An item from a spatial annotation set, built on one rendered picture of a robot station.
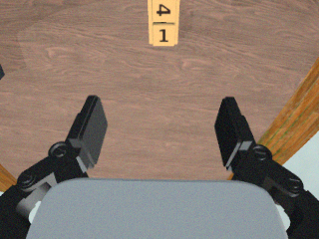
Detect yellow number cube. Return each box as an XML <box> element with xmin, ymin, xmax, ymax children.
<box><xmin>153</xmin><ymin>22</ymin><xmax>175</xmax><ymax>46</ymax></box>
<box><xmin>152</xmin><ymin>0</ymin><xmax>176</xmax><ymax>22</ymax></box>

